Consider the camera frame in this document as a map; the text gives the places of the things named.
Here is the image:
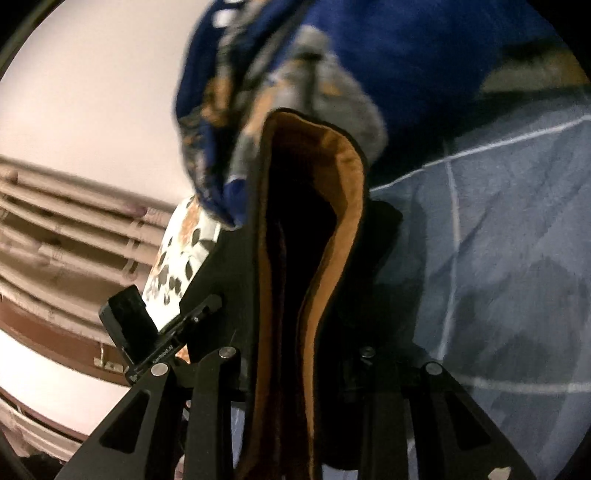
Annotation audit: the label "beige pleated curtain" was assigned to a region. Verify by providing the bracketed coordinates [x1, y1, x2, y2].
[1, 158, 172, 462]

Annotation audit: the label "black pants with orange lining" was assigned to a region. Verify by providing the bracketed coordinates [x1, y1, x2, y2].
[181, 109, 408, 479]

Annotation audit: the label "dark blue dog-print blanket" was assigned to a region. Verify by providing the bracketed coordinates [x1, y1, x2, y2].
[175, 1, 590, 227]

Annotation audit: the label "blue grid-pattern bed sheet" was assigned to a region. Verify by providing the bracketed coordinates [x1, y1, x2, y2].
[368, 99, 590, 479]

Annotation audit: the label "white floral pillow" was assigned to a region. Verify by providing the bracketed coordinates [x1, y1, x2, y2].
[142, 197, 221, 330]

